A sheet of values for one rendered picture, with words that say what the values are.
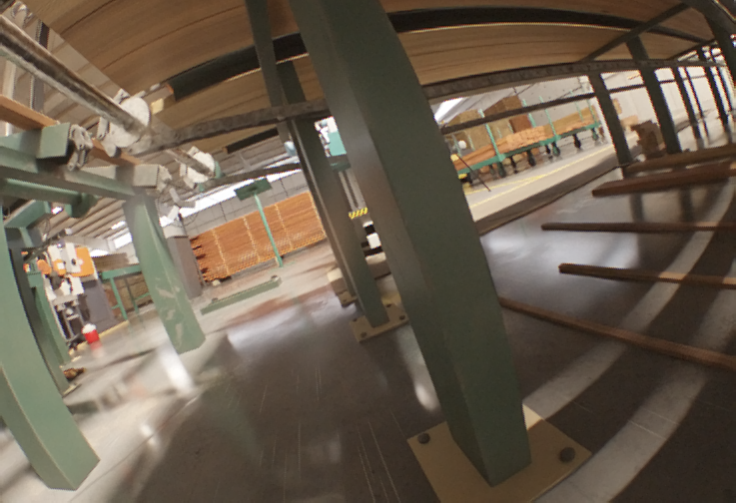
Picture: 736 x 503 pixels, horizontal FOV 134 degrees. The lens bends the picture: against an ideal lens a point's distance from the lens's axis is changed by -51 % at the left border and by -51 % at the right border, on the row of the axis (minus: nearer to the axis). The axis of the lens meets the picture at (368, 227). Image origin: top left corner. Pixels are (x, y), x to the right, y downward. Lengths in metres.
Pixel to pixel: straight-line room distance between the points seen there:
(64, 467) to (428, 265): 0.80
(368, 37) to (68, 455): 0.87
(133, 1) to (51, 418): 0.81
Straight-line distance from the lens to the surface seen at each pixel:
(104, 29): 0.67
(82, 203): 1.82
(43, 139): 1.10
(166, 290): 1.51
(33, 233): 2.18
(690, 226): 0.89
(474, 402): 0.27
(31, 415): 0.79
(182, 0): 0.65
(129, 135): 0.90
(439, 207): 0.21
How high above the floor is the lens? 0.30
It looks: 3 degrees down
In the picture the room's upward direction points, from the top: 21 degrees counter-clockwise
